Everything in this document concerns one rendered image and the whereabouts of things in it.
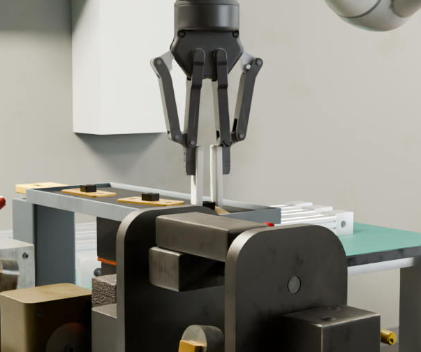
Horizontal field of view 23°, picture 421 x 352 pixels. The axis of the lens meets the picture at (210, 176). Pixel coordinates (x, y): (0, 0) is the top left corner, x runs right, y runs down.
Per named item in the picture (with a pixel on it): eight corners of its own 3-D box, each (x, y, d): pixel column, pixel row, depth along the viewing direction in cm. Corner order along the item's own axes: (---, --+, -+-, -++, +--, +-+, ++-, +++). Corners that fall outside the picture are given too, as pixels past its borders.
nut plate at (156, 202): (115, 201, 128) (115, 192, 128) (135, 198, 131) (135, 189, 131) (165, 207, 123) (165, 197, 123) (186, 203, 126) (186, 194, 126)
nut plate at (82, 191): (59, 192, 139) (59, 183, 139) (83, 190, 142) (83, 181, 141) (93, 198, 133) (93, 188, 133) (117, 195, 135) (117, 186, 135)
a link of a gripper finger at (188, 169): (196, 131, 116) (170, 131, 116) (195, 175, 117) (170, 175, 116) (193, 130, 118) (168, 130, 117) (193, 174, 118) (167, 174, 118)
